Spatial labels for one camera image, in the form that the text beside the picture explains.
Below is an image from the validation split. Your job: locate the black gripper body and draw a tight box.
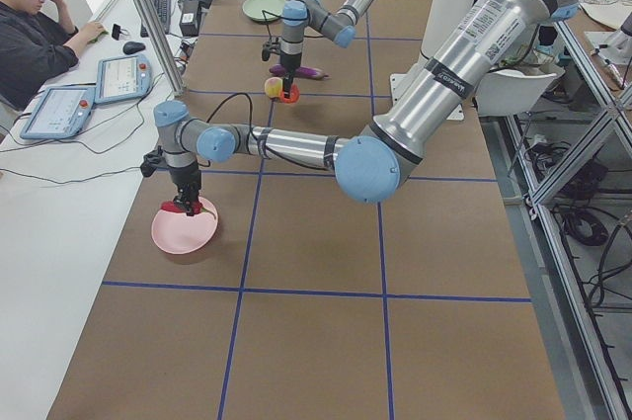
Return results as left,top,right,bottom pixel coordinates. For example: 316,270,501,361
169,164,201,198
280,51,302,75

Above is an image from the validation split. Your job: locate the red yellow apple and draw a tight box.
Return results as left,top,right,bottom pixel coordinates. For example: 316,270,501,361
277,84,300,104

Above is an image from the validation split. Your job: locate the red chili pepper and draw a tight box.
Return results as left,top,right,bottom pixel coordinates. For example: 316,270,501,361
160,199,217,219

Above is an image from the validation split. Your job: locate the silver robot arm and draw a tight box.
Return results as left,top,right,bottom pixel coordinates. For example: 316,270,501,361
154,0,578,216
278,0,374,102

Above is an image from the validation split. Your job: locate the purple eggplant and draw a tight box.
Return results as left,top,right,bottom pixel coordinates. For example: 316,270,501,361
269,64,329,80

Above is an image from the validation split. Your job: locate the green pink peach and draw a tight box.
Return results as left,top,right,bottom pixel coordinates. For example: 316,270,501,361
264,76,283,99

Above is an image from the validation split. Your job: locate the pink plate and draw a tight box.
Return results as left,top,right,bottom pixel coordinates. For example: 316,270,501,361
151,198,218,255

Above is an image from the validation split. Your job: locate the light green plate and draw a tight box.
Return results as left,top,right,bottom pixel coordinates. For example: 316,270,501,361
242,0,286,24

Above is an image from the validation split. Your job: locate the far teach pendant tablet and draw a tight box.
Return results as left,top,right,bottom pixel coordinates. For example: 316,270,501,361
94,53,152,105

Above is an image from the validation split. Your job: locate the teach pendant tablet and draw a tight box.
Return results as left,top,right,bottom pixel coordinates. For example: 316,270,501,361
20,86,95,140
94,53,152,105

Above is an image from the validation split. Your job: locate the near teach pendant tablet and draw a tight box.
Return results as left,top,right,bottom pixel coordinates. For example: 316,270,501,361
20,86,95,140

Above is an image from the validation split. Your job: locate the black computer mouse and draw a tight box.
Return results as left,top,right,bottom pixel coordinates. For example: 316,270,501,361
122,42,146,55

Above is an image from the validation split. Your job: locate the black keyboard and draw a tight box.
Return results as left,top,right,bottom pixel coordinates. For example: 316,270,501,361
151,0,172,34

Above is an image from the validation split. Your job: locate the seated person in black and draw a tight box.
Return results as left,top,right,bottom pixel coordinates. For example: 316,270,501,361
1,0,106,111

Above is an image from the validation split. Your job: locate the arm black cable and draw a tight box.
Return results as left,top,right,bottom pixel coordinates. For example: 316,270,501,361
198,91,255,167
261,8,285,53

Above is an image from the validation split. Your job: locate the aluminium frame post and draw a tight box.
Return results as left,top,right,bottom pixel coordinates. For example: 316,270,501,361
132,0,184,96

